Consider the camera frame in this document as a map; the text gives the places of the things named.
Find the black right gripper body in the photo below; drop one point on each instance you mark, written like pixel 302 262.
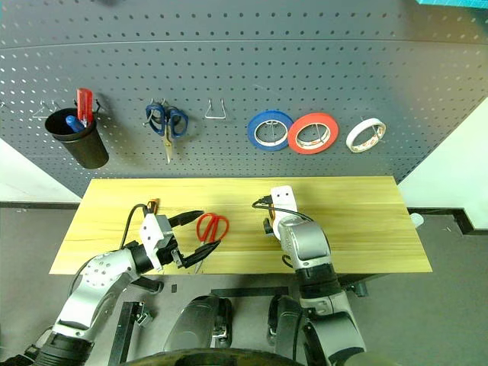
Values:
pixel 268 227

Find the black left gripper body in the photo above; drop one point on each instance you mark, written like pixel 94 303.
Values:
pixel 167 251

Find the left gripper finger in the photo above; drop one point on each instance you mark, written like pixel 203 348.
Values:
pixel 187 218
pixel 200 252

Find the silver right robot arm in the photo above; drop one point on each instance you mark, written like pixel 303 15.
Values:
pixel 309 244

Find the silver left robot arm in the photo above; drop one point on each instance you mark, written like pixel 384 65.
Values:
pixel 99 274

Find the red tape roll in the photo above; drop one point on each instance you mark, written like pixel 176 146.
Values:
pixel 294 139

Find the blue tape roll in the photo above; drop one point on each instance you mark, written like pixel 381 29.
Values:
pixel 253 133

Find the white tape roll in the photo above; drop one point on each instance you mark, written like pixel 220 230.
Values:
pixel 352 137

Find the grey metal pegboard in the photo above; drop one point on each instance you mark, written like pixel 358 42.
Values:
pixel 267 57

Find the orange left wrist connector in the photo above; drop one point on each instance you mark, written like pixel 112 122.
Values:
pixel 154 206

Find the dark rounded shape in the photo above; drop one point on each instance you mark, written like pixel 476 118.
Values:
pixel 284 324
pixel 198 324

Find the black curved rim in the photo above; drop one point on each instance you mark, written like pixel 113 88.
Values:
pixel 209 357

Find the black plastic cup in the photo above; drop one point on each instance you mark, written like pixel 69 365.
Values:
pixel 87 148

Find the black cup holder hook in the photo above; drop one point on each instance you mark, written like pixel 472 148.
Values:
pixel 98 106

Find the white plastic cap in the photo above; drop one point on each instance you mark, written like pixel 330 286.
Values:
pixel 417 220

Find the teal cutting mat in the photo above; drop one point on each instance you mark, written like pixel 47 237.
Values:
pixel 453 2

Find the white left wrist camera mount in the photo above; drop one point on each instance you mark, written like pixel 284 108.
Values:
pixel 148 232

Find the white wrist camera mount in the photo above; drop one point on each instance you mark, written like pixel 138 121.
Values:
pixel 284 198
pixel 148 232

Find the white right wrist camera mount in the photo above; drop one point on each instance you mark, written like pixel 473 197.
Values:
pixel 284 198

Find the small metal bracket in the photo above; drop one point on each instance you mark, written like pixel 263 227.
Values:
pixel 143 316

